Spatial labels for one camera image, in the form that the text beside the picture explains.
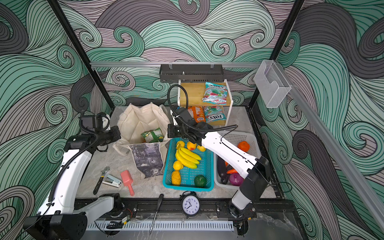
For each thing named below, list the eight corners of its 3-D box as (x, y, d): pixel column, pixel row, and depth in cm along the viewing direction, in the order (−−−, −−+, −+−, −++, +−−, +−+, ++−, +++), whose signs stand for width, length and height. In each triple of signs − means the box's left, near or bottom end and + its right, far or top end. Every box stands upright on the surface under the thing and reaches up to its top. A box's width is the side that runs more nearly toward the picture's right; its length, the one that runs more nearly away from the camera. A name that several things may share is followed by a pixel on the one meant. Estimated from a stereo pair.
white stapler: (103, 183, 84) (101, 181, 82) (108, 175, 87) (106, 173, 84) (118, 188, 82) (116, 186, 80) (123, 180, 85) (121, 178, 83)
